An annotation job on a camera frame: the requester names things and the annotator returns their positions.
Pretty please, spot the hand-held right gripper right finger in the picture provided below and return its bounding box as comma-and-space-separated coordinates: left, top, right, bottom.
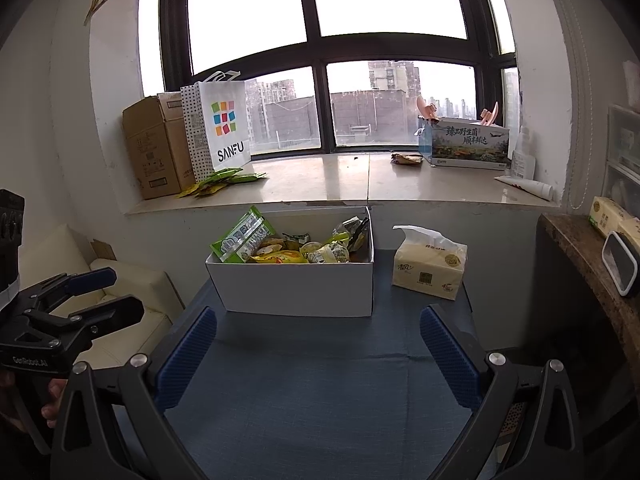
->
419, 304, 586, 480

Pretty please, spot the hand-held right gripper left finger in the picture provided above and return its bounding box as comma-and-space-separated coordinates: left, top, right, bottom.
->
50, 306, 218, 480

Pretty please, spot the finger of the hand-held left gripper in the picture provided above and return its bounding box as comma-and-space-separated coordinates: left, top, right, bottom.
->
17, 267, 117, 314
22, 295, 146, 357

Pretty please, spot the green striped snack packet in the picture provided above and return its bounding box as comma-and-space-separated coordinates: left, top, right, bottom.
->
210, 210, 279, 264

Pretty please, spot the white cardboard box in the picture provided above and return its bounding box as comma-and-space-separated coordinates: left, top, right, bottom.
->
205, 205, 375, 318

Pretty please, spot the round rice cracker packet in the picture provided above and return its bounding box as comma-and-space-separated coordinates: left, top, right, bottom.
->
255, 236, 287, 257

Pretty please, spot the dark packet with white label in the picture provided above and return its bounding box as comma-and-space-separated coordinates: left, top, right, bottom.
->
342, 216, 371, 252

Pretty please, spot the person's left hand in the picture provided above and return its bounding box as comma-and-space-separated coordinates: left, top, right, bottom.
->
40, 377, 69, 429

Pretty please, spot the cream sofa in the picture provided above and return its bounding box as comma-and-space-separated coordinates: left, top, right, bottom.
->
15, 224, 183, 376

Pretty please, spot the cream tissue pack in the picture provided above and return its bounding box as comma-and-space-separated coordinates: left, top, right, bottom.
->
589, 196, 640, 239
391, 225, 468, 302

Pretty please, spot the blue tablecloth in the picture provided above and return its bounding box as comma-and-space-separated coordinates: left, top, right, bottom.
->
165, 247, 501, 480

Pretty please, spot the dark side cabinet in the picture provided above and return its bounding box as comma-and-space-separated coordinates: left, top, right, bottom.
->
535, 212, 640, 480

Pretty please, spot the brown cardboard box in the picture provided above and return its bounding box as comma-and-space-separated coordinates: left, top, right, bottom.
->
122, 92, 197, 201

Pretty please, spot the pile of green sachets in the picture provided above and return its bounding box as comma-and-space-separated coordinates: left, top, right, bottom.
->
175, 169, 268, 200

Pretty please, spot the white tube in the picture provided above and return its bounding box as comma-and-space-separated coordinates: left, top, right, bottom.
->
494, 175, 555, 201

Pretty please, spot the white container with black rim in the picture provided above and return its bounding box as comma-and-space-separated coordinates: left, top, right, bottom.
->
601, 230, 640, 297

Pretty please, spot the white dotted shopping bag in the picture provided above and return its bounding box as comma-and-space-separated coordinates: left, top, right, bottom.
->
180, 71, 252, 183

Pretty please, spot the stone window sill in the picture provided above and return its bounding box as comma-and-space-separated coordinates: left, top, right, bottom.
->
125, 152, 561, 216

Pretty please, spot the printed landscape carton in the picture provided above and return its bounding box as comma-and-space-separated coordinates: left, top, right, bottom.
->
417, 116, 512, 170

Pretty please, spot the clear plastic drawer unit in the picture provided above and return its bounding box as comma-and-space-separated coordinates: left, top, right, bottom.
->
602, 104, 640, 211

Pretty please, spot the black window frame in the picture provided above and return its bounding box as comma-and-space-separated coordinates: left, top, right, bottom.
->
159, 0, 521, 157

